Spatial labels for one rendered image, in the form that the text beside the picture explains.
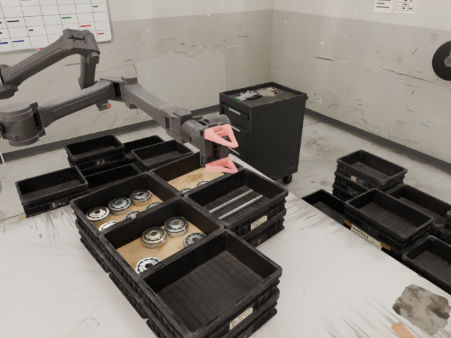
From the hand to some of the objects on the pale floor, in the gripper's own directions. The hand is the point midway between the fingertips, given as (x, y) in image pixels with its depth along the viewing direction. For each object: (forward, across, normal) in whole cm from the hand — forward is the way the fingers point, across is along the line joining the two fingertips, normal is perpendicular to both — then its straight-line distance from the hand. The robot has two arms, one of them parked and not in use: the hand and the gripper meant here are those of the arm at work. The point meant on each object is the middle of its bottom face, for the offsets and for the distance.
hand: (233, 157), depth 78 cm
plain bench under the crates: (-43, -145, +8) cm, 151 cm away
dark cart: (-167, -143, +154) cm, 269 cm away
